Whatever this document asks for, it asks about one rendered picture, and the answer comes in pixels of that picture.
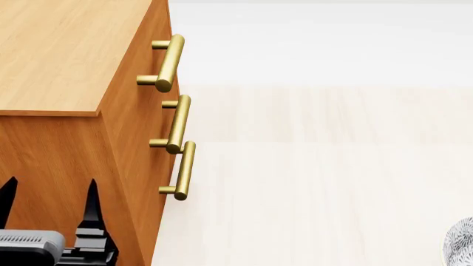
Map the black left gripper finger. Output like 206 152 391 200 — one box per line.
0 175 18 230
75 177 113 242

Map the wooden drawer cabinet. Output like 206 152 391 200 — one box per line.
0 0 181 266

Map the black and white patterned plate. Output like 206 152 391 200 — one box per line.
441 216 473 266

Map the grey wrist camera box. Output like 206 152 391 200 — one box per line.
0 228 67 264

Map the brass bar drawer handle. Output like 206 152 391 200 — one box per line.
149 94 192 155
158 140 197 202
136 33 186 93

